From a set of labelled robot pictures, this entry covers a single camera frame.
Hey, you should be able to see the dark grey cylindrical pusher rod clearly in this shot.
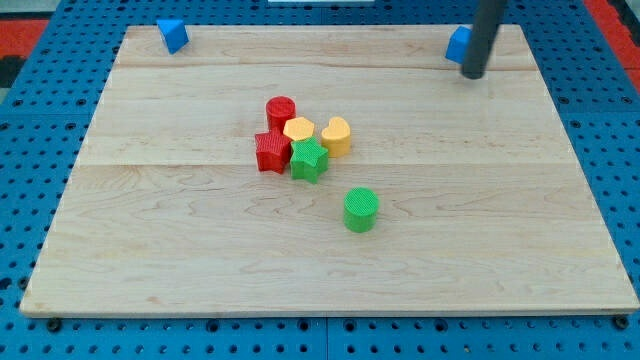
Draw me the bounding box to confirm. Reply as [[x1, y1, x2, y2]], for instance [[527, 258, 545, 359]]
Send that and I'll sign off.
[[461, 0, 508, 80]]

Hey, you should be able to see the yellow heart block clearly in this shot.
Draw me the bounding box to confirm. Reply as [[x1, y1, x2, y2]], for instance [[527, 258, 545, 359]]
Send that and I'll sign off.
[[321, 117, 351, 158]]

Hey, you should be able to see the blue triangle block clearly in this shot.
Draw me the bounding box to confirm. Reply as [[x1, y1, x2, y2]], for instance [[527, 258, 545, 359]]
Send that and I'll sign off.
[[156, 19, 190, 54]]

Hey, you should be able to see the wooden board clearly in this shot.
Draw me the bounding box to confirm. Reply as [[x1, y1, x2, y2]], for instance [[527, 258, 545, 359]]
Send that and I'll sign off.
[[21, 25, 639, 318]]

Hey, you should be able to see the green cylinder block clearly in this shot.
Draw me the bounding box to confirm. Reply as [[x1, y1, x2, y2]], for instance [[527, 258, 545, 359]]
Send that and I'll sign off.
[[343, 187, 379, 233]]

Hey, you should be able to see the blue cube block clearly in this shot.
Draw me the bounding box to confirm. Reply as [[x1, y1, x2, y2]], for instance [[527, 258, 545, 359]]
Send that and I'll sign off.
[[445, 26, 472, 64]]

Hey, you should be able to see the yellow hexagon block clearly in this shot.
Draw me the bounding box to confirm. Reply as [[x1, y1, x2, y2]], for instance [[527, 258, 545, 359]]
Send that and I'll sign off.
[[283, 117, 315, 141]]

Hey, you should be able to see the red cylinder block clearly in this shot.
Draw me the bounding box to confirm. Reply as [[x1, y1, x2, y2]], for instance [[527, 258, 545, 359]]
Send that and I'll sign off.
[[265, 96, 296, 131]]

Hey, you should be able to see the red star block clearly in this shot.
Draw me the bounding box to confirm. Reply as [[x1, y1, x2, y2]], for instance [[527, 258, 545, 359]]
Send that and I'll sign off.
[[254, 128, 292, 174]]

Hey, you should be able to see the green star block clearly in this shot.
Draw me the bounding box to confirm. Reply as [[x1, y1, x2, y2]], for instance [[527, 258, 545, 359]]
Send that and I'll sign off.
[[290, 137, 328, 184]]

